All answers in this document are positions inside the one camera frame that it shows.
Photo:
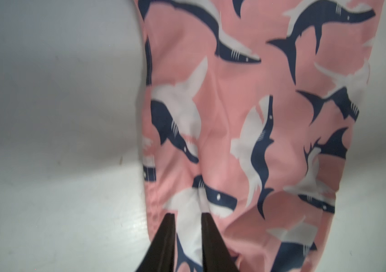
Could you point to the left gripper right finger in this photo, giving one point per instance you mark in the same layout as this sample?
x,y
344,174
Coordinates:
x,y
216,257

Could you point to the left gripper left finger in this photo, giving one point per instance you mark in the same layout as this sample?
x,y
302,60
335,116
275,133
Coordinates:
x,y
161,253

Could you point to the pink patterned garment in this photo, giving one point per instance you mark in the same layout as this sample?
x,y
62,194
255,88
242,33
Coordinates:
x,y
248,114

